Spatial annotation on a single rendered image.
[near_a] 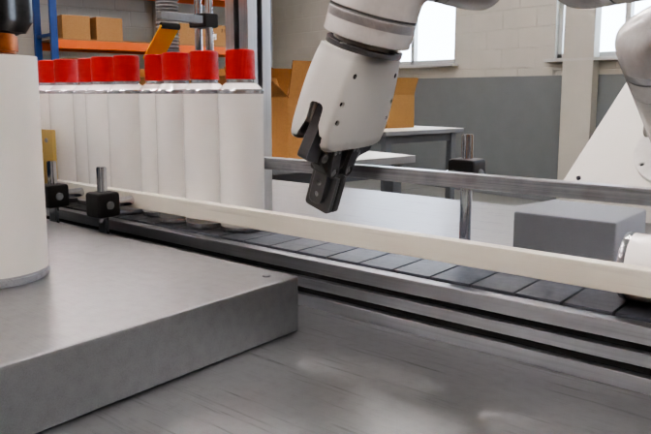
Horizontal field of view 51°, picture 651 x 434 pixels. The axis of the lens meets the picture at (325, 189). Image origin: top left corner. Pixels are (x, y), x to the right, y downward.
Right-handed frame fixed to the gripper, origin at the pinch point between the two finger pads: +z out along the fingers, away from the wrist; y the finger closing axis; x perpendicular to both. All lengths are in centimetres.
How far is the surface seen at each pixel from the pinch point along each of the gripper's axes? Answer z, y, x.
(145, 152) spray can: 6.9, 1.3, -27.1
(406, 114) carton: 93, -386, -211
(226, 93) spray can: -5.2, 1.7, -15.0
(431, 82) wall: 113, -623, -325
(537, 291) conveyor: -2.6, 3.0, 24.4
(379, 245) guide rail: 0.1, 4.6, 10.4
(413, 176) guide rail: -4.4, -3.2, 7.5
